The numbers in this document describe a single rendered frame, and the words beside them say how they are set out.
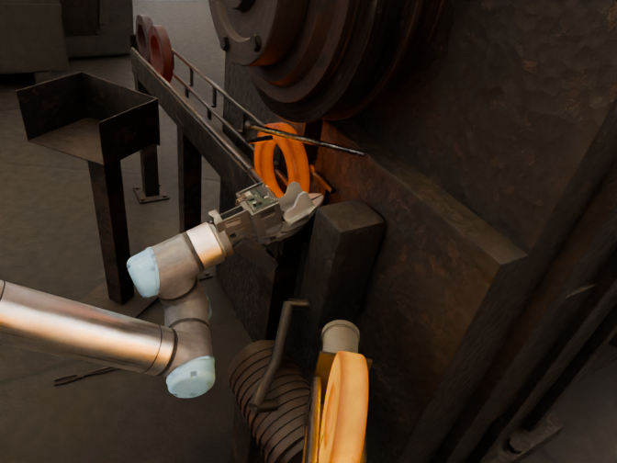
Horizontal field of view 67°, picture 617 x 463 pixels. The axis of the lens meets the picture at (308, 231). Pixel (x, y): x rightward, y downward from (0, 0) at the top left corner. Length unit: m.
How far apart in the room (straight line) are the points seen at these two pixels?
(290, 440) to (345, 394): 0.28
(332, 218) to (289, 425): 0.34
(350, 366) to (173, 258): 0.36
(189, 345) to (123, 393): 0.73
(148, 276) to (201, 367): 0.17
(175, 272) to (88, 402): 0.77
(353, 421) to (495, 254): 0.29
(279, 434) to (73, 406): 0.80
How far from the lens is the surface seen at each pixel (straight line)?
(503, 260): 0.66
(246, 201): 0.81
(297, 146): 0.89
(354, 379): 0.56
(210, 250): 0.79
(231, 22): 0.84
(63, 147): 1.36
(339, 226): 0.74
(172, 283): 0.80
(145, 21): 1.87
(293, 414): 0.82
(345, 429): 0.55
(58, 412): 1.50
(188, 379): 0.76
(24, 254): 1.98
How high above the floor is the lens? 1.23
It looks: 37 degrees down
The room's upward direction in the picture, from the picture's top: 11 degrees clockwise
